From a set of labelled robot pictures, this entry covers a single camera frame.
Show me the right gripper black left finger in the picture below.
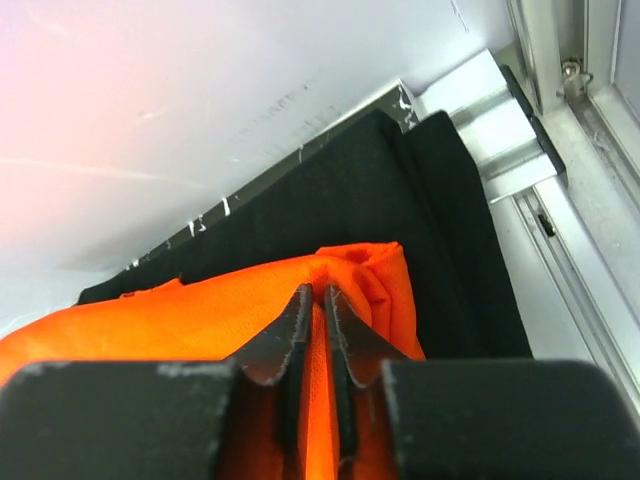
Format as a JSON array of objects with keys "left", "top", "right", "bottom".
[{"left": 1, "top": 284, "right": 313, "bottom": 479}]

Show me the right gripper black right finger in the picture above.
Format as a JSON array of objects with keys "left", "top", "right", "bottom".
[{"left": 324, "top": 286, "right": 639, "bottom": 479}]

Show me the orange t shirt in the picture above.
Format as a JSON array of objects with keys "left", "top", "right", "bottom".
[{"left": 1, "top": 242, "right": 424, "bottom": 479}]

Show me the folded black t shirt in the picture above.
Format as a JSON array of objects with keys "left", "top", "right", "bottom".
[{"left": 79, "top": 111, "right": 531, "bottom": 358}]

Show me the right aluminium corner post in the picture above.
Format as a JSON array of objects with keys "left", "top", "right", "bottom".
[{"left": 414, "top": 1, "right": 639, "bottom": 402}]

